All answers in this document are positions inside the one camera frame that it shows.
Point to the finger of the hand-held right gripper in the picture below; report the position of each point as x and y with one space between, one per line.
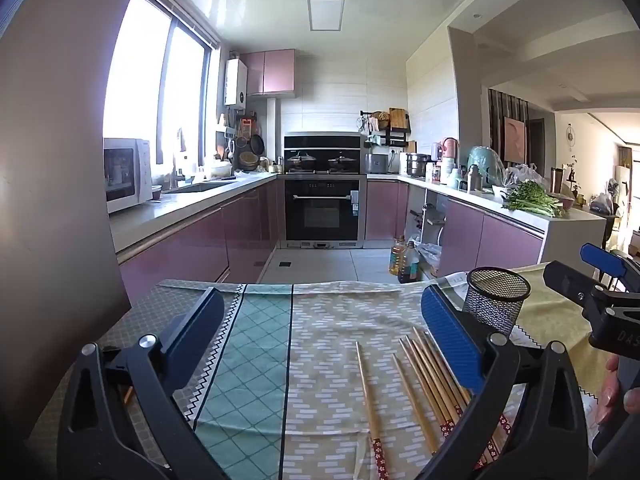
570 282
602 260

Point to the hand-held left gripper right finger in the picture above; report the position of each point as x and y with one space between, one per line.
450 340

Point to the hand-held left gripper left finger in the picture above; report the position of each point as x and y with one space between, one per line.
200 330

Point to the black mesh cup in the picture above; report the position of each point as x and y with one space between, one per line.
492 305

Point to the bunch of wooden chopsticks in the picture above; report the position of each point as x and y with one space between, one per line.
440 400

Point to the person's right hand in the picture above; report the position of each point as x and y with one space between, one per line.
607 395

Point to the yellow mat with grey border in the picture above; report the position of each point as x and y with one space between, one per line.
545 320

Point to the dark oil bottle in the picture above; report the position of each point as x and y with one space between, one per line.
411 265

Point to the pink base cabinets with sink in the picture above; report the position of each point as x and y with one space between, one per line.
200 240

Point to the bunch of green vegetables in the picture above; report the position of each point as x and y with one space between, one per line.
532 200

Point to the brown tumbler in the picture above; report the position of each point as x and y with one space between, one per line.
554 180

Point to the yellow oil bottle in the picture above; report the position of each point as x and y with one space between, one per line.
396 260

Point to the small brown wooden piece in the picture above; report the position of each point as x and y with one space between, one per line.
128 395

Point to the pink base cabinets peninsula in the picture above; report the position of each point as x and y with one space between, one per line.
465 235

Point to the clear plastic bag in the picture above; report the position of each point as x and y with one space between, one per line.
525 174

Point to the patterned green beige tablecloth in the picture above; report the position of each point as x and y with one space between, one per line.
320 320

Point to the steel thermos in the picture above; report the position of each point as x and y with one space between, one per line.
474 178

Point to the mint green air fryer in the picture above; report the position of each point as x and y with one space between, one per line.
485 160

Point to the steel sink faucet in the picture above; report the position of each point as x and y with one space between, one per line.
175 170

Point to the white ceramic pot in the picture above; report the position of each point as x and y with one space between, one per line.
221 169

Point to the white microwave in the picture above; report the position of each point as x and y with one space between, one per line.
127 175

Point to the black integrated stove oven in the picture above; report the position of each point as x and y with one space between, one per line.
322 210

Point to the woven basket bowl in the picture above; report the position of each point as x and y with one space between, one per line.
248 161

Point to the steel stockpot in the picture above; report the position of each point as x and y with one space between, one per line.
417 165

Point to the pink kettle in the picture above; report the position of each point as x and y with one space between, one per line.
449 149

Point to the grey countertop appliance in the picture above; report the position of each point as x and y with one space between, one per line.
377 163

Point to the black frying pan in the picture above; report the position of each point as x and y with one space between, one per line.
257 145

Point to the black pot with lid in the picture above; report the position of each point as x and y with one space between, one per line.
301 161
342 161

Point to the grey refrigerator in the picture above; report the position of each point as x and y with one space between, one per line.
50 160

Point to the wooden cutting board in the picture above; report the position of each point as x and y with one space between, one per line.
398 119

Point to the white water heater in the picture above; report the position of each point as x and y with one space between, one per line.
236 82

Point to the kitchen window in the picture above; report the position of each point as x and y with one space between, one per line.
135 85

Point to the square ceiling light panel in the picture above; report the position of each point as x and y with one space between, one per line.
325 14

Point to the wall clock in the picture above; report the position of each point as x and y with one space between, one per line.
572 135

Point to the pink wall painting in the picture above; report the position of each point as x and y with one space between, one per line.
514 139

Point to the black wall shelf rack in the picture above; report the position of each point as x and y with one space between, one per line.
390 135

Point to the pink wall cabinet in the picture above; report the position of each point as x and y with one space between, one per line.
270 72

